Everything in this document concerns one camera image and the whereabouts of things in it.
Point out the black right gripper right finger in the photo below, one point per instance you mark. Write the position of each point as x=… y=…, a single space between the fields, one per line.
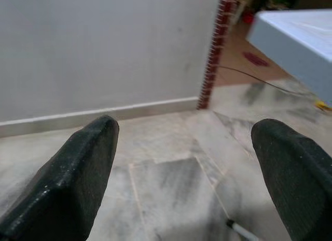
x=298 y=178

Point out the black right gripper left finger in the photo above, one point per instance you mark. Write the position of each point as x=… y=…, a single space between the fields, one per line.
x=64 y=186

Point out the white rod with black tip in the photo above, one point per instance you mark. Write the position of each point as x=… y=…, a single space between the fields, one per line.
x=243 y=232

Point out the small yellow floor object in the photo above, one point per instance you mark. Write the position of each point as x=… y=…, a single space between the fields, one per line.
x=321 y=104

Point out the white skirting board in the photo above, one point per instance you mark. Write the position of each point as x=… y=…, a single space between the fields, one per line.
x=155 y=107

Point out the red floor mat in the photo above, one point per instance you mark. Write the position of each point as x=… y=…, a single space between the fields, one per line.
x=255 y=58

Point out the brown ribbed threshold strip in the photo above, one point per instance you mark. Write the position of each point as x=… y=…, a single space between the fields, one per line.
x=215 y=56

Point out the small red container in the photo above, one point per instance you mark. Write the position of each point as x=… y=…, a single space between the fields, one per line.
x=247 y=16

